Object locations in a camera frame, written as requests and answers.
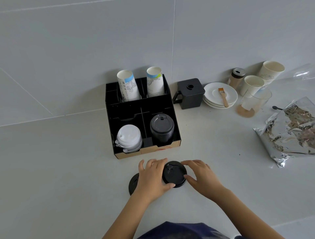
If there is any person's left hand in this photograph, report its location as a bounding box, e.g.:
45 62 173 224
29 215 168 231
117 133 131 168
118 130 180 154
133 158 176 204

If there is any person's right hand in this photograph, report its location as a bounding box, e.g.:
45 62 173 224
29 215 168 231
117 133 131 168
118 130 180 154
181 160 228 200

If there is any black cup lid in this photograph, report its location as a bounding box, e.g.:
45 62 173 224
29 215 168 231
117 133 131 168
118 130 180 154
128 173 140 196
161 161 188 189

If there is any person's right forearm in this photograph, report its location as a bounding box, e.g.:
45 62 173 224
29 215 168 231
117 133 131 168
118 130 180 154
209 188 286 239

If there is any person's left forearm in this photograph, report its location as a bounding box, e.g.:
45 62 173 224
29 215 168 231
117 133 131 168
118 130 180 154
102 193 154 239

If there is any stack of white cup lids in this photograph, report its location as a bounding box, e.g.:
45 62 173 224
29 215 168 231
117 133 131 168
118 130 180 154
115 124 143 154

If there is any stack of black cup lids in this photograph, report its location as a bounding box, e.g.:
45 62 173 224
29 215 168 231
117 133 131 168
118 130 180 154
150 114 175 143

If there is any dark blue shirt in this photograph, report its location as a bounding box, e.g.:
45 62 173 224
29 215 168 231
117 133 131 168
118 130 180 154
136 221 243 239

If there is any black cardboard organizer box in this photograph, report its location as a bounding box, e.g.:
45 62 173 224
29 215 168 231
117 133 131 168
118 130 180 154
105 74 182 160

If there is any white saucer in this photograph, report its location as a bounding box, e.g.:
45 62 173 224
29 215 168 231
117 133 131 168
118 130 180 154
203 97 237 107
203 82 238 104
203 100 235 109

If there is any paper cup stack blue band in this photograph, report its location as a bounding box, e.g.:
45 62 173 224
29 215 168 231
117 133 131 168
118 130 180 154
117 70 142 102

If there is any paper cup stack green print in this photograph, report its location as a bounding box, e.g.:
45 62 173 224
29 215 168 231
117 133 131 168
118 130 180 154
146 66 165 98

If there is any clear glass cup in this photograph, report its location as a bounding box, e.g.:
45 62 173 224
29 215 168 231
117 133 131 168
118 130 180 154
236 86 273 118

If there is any brown powder shaker jar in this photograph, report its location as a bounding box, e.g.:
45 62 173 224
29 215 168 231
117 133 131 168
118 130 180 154
227 68 246 90

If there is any silver foil bag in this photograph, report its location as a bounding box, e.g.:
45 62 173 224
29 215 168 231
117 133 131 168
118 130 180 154
253 96 315 168

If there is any small white paper cup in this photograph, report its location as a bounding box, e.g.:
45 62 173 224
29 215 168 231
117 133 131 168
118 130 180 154
240 75 265 97

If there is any large white paper cup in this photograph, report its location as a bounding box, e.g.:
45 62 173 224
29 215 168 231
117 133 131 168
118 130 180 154
256 61 285 87

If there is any black square container with handle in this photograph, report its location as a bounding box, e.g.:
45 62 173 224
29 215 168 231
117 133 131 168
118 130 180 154
172 78 206 110

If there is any wooden handled brush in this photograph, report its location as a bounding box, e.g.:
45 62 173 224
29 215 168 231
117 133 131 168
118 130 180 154
218 88 229 108

